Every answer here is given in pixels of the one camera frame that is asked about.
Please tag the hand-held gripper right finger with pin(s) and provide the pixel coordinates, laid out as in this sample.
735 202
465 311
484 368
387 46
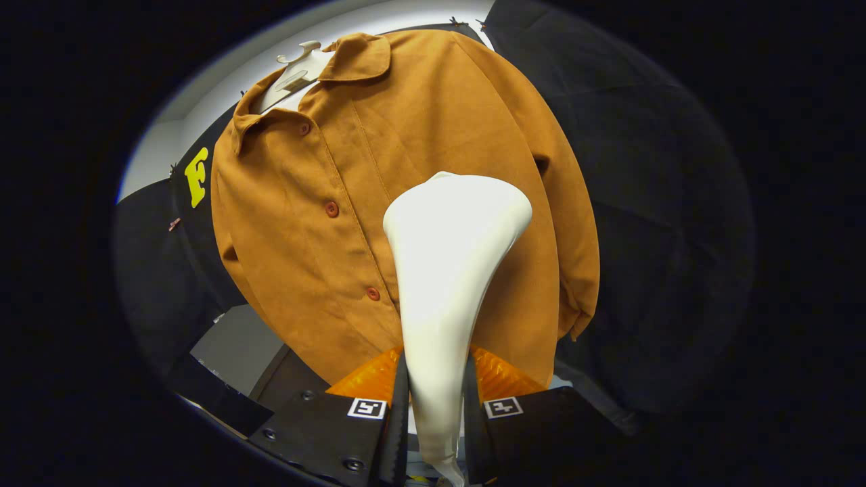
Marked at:
473 439

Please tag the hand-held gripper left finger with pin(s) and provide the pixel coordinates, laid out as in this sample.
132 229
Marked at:
398 439

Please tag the white garment steamer head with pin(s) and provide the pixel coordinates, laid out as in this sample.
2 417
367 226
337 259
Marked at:
446 270

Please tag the brown button-up shirt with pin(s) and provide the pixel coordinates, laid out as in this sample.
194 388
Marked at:
325 270

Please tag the white clothes hanger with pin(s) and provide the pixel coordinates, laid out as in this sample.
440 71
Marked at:
298 71

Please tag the grey cabinet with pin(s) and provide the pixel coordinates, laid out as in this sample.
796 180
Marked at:
233 345

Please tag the black backdrop cloth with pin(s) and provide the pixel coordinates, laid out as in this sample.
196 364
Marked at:
676 203

